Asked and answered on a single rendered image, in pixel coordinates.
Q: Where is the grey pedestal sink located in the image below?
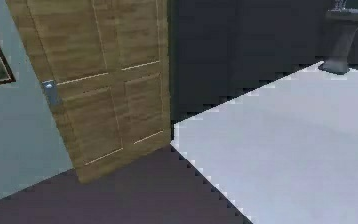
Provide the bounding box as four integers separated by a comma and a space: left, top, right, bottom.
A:
318, 0, 358, 75

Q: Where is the light wooden panelled door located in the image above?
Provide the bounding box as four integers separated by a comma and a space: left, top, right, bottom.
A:
5, 0, 172, 185

